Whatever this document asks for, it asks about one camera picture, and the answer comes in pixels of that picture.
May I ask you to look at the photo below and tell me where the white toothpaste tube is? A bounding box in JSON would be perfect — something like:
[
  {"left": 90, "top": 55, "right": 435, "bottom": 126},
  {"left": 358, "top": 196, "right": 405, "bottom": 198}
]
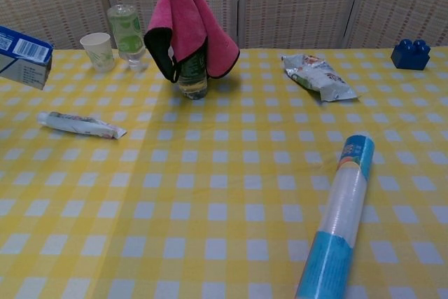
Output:
[{"left": 36, "top": 111, "right": 128, "bottom": 141}]

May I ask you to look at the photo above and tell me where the blue toothpaste carton box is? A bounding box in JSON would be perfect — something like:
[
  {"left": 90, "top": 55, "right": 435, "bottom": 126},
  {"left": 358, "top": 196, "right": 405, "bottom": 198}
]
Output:
[{"left": 0, "top": 25, "right": 55, "bottom": 91}]

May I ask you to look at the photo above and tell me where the white snack bag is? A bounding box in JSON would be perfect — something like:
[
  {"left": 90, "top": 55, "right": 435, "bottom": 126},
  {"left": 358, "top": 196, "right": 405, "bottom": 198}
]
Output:
[{"left": 281, "top": 53, "right": 359, "bottom": 103}]

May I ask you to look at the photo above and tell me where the blue white cylindrical tube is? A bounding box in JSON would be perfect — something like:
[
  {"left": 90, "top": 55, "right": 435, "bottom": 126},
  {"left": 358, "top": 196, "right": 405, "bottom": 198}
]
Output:
[{"left": 293, "top": 132, "right": 377, "bottom": 299}]

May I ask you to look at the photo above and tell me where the yellow white checked tablecloth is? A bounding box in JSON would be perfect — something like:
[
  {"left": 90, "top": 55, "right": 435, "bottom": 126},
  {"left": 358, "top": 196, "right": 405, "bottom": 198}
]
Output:
[{"left": 0, "top": 46, "right": 448, "bottom": 299}]

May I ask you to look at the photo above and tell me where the green tea bottle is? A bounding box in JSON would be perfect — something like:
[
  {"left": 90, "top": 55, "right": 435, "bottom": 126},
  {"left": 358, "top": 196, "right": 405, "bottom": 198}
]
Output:
[{"left": 177, "top": 48, "right": 209, "bottom": 101}]

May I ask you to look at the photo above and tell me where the pink microfibre cloth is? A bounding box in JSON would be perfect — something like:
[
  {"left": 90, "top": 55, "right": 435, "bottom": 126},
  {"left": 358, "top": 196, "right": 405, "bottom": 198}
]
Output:
[{"left": 143, "top": 0, "right": 242, "bottom": 85}]

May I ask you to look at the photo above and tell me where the clear bottle with green label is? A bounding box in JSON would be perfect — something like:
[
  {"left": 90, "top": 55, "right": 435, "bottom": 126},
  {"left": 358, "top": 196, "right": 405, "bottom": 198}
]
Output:
[{"left": 106, "top": 4, "right": 148, "bottom": 69}]

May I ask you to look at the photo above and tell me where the beige woven folding screen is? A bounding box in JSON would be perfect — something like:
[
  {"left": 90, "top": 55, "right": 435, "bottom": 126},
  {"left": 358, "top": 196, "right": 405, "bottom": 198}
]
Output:
[{"left": 0, "top": 0, "right": 448, "bottom": 50}]

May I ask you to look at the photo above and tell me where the white paper cup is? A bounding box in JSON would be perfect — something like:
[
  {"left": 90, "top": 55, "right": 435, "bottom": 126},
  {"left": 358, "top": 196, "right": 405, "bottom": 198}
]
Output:
[{"left": 79, "top": 32, "right": 116, "bottom": 74}]

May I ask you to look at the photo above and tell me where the blue toy building block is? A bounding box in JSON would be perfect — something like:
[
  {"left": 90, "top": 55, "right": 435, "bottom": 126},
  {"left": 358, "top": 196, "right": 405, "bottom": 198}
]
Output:
[{"left": 391, "top": 39, "right": 432, "bottom": 71}]

